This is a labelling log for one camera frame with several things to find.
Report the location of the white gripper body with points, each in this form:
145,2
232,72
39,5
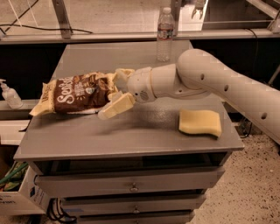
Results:
139,82

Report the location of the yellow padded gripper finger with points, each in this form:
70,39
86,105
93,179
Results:
122,75
119,103

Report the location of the brown chip bag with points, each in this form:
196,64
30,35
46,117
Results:
80,94

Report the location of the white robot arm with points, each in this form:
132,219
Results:
195,75

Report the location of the clear plastic water bottle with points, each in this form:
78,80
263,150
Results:
165,28

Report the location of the hand sanitizer pump bottle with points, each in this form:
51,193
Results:
11,96

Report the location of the yellow sponge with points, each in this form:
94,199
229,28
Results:
199,122

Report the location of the white cardboard box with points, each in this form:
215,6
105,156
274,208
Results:
28,199

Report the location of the metal frame rail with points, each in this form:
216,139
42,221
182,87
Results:
132,37

